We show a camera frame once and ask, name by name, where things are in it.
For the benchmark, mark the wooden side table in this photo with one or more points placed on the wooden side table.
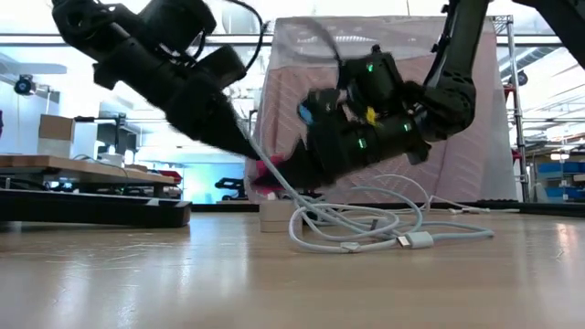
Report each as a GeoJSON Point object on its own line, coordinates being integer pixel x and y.
{"type": "Point", "coordinates": [68, 163]}

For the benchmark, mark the blue storage bins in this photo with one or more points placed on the blue storage bins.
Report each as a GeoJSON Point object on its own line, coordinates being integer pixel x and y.
{"type": "Point", "coordinates": [560, 169]}

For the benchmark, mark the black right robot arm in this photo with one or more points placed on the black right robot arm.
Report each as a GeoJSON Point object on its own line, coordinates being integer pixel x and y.
{"type": "Point", "coordinates": [457, 100]}

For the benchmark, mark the white box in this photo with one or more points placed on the white box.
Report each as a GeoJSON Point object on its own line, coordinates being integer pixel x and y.
{"type": "Point", "coordinates": [55, 148]}

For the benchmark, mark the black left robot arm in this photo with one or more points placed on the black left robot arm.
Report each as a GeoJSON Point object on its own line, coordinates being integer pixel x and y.
{"type": "Point", "coordinates": [82, 23]}

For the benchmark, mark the metal rack with caster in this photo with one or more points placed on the metal rack with caster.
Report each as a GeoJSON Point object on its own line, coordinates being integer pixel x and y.
{"type": "Point", "coordinates": [514, 91]}

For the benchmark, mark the red bin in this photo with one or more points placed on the red bin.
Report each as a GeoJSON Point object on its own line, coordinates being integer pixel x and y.
{"type": "Point", "coordinates": [170, 175]}

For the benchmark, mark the black metal table frame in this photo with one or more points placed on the black metal table frame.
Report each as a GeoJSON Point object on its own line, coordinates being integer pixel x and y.
{"type": "Point", "coordinates": [219, 207]}

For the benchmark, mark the brown cardboard box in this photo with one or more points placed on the brown cardboard box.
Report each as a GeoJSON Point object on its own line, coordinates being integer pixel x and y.
{"type": "Point", "coordinates": [56, 128]}

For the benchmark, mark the black distant equipment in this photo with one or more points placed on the black distant equipment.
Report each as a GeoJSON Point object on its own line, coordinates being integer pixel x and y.
{"type": "Point", "coordinates": [230, 186]}

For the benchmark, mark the blue tag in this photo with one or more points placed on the blue tag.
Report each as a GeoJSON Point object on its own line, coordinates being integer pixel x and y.
{"type": "Point", "coordinates": [305, 114]}

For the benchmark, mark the pink USB charger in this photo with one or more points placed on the pink USB charger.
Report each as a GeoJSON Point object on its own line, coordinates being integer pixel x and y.
{"type": "Point", "coordinates": [266, 170]}

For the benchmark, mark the black ceiling spot lamp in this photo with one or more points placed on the black ceiling spot lamp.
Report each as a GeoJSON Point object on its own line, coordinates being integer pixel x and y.
{"type": "Point", "coordinates": [24, 85]}
{"type": "Point", "coordinates": [522, 78]}

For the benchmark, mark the dark metal shelf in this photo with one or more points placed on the dark metal shelf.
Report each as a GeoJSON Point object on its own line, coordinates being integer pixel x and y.
{"type": "Point", "coordinates": [116, 134]}

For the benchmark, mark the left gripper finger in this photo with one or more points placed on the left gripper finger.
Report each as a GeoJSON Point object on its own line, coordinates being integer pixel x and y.
{"type": "Point", "coordinates": [228, 114]}
{"type": "Point", "coordinates": [201, 128]}

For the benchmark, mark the pink chevron cloth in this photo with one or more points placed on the pink chevron cloth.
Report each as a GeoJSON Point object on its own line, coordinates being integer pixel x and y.
{"type": "Point", "coordinates": [471, 151]}

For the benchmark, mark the white container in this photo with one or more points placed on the white container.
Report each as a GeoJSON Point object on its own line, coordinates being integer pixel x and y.
{"type": "Point", "coordinates": [112, 159]}

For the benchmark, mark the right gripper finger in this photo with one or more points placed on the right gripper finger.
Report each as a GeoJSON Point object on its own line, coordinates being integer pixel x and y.
{"type": "Point", "coordinates": [299, 176]}

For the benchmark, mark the yellow tag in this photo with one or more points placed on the yellow tag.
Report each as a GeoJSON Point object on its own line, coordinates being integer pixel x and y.
{"type": "Point", "coordinates": [372, 116]}

